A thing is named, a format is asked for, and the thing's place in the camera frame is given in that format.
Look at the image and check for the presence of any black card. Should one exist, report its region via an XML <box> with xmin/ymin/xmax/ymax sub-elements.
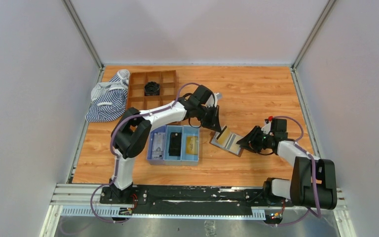
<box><xmin>168</xmin><ymin>132</ymin><xmax>182</xmax><ymax>157</ymax></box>

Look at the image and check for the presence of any gold card from holder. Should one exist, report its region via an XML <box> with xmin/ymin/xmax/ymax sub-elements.
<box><xmin>216</xmin><ymin>126</ymin><xmax>231</xmax><ymax>147</ymax></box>

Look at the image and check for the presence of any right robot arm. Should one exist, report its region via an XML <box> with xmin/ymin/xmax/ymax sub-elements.
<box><xmin>237</xmin><ymin>125</ymin><xmax>338</xmax><ymax>210</ymax></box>

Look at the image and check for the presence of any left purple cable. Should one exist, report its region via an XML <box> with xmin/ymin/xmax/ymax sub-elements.
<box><xmin>89</xmin><ymin>82</ymin><xmax>200</xmax><ymax>224</ymax></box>

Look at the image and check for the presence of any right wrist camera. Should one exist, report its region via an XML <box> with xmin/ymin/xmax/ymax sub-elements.
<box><xmin>263</xmin><ymin>118</ymin><xmax>288</xmax><ymax>140</ymax></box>

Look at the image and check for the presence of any black rolled belt top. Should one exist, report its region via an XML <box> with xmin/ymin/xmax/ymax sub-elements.
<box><xmin>144</xmin><ymin>81</ymin><xmax>160</xmax><ymax>96</ymax></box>

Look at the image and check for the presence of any brown leather card holder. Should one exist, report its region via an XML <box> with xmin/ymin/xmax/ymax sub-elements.
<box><xmin>209</xmin><ymin>131</ymin><xmax>243</xmax><ymax>157</ymax></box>

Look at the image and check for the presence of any striped blue white cloth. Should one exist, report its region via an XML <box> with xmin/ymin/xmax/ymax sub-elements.
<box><xmin>85</xmin><ymin>69</ymin><xmax>130</xmax><ymax>123</ymax></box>

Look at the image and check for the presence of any brown wooden grid tray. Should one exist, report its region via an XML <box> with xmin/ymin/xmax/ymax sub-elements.
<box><xmin>126</xmin><ymin>70</ymin><xmax>179</xmax><ymax>110</ymax></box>

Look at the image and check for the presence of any gold VIP card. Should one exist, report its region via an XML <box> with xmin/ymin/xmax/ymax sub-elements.
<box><xmin>186</xmin><ymin>136</ymin><xmax>199</xmax><ymax>155</ymax></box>

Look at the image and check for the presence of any grey card in box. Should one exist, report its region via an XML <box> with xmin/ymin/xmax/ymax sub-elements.
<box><xmin>152</xmin><ymin>132</ymin><xmax>166</xmax><ymax>159</ymax></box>

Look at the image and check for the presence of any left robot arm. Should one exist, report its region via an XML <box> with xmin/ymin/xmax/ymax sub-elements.
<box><xmin>108</xmin><ymin>84</ymin><xmax>222</xmax><ymax>202</ymax></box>

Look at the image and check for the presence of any blue three-compartment box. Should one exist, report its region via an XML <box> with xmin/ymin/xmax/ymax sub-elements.
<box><xmin>147</xmin><ymin>125</ymin><xmax>200</xmax><ymax>166</ymax></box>

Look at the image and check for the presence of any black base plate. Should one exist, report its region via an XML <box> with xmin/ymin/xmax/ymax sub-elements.
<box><xmin>99</xmin><ymin>185</ymin><xmax>291</xmax><ymax>216</ymax></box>

